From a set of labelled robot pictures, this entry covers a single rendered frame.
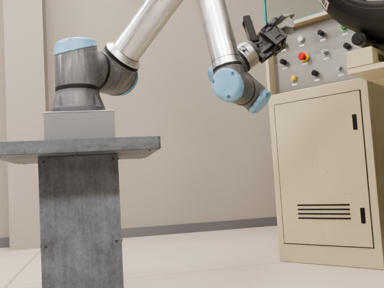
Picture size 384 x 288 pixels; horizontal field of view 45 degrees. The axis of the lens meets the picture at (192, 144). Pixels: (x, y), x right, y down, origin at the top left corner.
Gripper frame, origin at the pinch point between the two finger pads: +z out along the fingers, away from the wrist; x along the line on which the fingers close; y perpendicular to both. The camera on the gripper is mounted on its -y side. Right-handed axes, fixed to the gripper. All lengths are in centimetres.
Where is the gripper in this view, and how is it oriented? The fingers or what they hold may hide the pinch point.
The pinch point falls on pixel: (289, 15)
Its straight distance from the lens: 168.1
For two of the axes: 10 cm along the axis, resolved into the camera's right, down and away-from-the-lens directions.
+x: -0.8, -4.1, -9.1
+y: 6.4, 6.8, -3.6
